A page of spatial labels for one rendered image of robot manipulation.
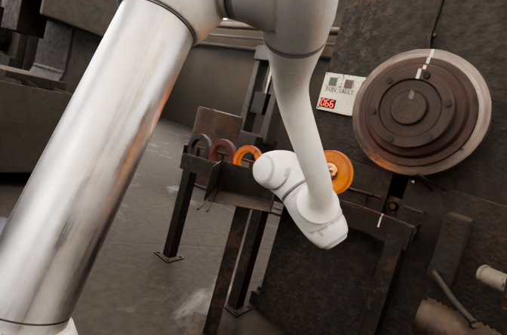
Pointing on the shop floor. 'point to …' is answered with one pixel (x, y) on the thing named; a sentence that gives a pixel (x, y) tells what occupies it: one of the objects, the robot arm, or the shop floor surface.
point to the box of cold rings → (27, 124)
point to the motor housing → (445, 321)
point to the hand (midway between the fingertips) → (331, 167)
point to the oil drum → (216, 131)
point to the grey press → (56, 13)
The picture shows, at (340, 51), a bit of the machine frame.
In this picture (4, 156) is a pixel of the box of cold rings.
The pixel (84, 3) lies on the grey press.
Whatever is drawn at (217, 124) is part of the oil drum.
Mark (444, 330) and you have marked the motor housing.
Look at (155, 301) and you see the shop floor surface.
